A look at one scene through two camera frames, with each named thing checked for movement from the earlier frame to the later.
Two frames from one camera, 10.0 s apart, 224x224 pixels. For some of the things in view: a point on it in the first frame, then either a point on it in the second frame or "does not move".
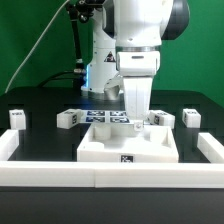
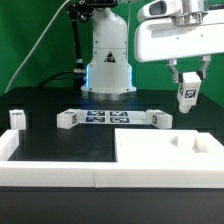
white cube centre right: [161, 118] does not move
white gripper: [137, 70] → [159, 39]
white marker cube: [191, 118] → [188, 91]
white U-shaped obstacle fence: [112, 173] does not move
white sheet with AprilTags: [105, 117] does not move
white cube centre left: [68, 118] does not move
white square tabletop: [123, 143] → [147, 145]
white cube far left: [17, 119] does not move
